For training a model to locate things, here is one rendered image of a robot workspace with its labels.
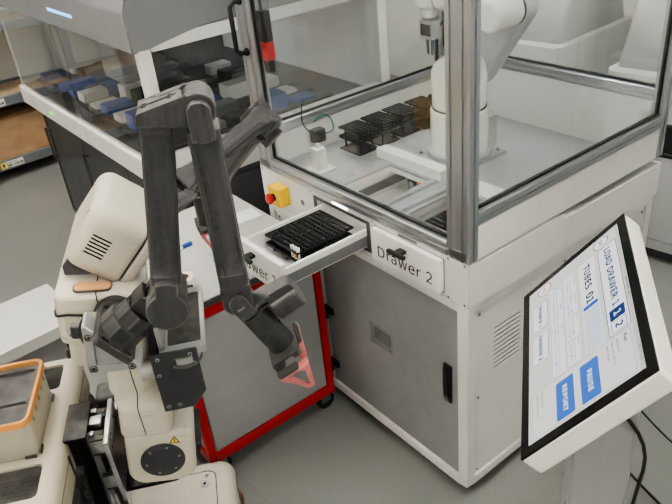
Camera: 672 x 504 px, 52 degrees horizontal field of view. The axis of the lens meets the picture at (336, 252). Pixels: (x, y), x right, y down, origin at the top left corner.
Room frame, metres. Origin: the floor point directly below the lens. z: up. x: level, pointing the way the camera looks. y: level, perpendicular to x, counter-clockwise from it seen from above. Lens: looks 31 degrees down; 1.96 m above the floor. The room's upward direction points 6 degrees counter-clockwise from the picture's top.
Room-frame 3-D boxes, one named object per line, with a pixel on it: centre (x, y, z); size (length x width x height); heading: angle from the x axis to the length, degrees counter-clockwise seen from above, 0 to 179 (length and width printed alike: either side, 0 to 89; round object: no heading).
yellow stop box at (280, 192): (2.25, 0.18, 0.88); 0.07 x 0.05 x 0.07; 35
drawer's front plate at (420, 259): (1.74, -0.20, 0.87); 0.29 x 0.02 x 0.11; 35
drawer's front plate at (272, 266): (1.81, 0.24, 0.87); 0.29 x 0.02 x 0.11; 35
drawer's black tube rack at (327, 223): (1.92, 0.08, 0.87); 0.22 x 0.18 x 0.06; 125
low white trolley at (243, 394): (2.15, 0.46, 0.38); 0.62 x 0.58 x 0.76; 35
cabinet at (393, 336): (2.23, -0.44, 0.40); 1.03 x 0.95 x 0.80; 35
